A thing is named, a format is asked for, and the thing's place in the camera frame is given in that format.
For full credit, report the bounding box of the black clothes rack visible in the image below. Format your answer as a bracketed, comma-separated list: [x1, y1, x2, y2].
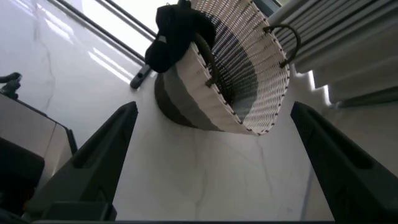
[55, 0, 159, 90]

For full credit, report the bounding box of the window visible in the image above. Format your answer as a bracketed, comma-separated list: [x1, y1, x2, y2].
[251, 0, 287, 16]

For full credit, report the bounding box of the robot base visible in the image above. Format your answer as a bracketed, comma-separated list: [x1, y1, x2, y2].
[0, 72, 78, 223]

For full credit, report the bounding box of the white laundry basket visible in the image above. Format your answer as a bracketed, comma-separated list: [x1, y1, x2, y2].
[154, 0, 302, 137]

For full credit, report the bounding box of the beige curtain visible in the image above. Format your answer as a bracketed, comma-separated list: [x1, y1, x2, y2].
[267, 0, 398, 109]

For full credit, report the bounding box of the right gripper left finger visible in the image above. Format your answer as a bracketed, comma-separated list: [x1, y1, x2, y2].
[24, 101, 139, 223]

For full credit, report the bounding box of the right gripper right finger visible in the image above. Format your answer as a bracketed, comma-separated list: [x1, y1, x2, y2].
[290, 100, 398, 223]

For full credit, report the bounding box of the black garment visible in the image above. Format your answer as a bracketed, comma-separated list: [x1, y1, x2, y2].
[144, 0, 217, 74]

